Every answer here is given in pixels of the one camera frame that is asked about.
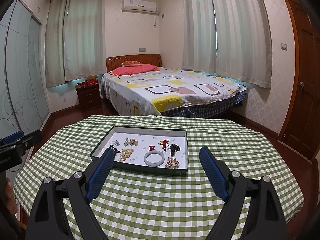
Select dark brown bead bracelet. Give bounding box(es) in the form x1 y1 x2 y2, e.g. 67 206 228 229
107 144 122 161

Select pearl gold necklace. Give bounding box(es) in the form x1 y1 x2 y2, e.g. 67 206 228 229
118 148 135 163

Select small silver earring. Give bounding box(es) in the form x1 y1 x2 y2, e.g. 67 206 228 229
112 140 120 146

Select gold rhinestone brooch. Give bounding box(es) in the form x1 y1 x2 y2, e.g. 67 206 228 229
164 157 180 169

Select black bead necklace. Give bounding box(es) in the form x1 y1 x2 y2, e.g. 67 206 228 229
169 143 181 157

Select white jade bangle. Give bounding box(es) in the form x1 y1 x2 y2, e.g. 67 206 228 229
144 150 165 167

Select red tassel gold charm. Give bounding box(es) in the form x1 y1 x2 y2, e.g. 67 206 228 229
159 139 169 152

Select dark green jewelry tray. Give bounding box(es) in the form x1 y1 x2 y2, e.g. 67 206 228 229
91 126 189 177

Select left hand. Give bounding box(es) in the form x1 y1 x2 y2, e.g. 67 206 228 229
4 177 18 215

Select frosted glass wardrobe door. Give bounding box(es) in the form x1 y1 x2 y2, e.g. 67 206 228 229
1 0 49 137

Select green white checkered tablecloth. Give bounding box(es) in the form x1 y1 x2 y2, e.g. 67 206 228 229
14 115 304 239

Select dark wooden nightstand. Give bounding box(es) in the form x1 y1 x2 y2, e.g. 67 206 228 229
76 84 102 112

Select red boxes on nightstand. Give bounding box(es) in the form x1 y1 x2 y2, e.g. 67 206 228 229
75 75 99 89

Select bed with patterned sheet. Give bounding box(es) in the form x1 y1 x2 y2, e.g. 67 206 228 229
101 67 247 118

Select brown wooden door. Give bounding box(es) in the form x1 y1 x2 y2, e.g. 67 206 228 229
279 0 319 162

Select pink pillow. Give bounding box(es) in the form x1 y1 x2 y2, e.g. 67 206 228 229
110 64 160 76

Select wooden headboard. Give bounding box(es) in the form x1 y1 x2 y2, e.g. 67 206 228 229
105 53 163 73

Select red patterned cushion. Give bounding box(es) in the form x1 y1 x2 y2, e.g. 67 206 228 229
121 61 142 67

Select left white curtain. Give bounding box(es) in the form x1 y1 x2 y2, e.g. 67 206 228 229
44 0 106 88

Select white curtain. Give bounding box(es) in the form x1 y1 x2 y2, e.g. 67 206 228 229
182 0 272 88
44 0 106 88

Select right white curtain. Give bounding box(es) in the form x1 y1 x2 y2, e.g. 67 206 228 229
182 0 272 88

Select white air conditioner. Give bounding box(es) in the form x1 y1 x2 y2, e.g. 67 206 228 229
121 0 159 15

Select wall light switch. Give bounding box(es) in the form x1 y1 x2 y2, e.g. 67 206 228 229
281 43 287 50

